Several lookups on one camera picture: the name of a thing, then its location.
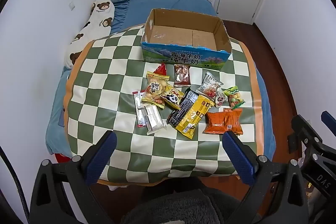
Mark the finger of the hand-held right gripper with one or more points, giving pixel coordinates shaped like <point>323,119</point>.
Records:
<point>305,129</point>
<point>328,120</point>

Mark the wide white snack packet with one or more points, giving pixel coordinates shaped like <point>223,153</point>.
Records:
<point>156,120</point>

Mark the yellow biscuit ball packet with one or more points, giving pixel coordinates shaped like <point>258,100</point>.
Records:
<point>155,87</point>

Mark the green snack packet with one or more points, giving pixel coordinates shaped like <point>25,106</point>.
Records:
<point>235,96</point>

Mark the white wall socket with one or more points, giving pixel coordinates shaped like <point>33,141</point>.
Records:
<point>71,5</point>

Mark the cardboard box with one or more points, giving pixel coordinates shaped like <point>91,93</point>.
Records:
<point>183,56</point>

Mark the brown red snack packet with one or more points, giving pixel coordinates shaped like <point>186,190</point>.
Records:
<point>182,75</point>

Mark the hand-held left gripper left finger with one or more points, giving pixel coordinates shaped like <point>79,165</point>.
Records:
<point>101,155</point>

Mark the red object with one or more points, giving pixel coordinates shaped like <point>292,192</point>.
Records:
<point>63,158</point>

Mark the green white checkered mat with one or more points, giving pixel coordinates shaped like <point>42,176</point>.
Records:
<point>105,82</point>

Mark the white bear print pillow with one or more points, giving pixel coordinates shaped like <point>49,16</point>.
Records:
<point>89,29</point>

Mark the orange snack packet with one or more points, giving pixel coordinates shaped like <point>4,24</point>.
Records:
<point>215,123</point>
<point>235,120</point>

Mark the white red snack packet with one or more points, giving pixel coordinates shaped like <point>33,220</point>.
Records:
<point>208,86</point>

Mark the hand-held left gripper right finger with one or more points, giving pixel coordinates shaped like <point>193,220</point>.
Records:
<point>239,158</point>

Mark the blue bed sheet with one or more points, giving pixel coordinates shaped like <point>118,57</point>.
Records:
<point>157,3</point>

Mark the slim red white packet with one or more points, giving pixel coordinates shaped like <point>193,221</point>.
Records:
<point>137,108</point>

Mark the yellow panda print packet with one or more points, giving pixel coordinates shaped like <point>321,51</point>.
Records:
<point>172,98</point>

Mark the small dark red white packet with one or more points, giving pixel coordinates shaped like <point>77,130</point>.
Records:
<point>220,99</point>

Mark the narrow white snack packet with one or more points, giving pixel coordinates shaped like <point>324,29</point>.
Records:
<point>143,115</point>

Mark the large yellow snack packet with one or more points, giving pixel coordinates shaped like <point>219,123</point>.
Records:
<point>195,116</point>

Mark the small red snack packet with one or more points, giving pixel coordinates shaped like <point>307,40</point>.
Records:
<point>161,70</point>

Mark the black snack packet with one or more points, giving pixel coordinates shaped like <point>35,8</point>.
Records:
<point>182,106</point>

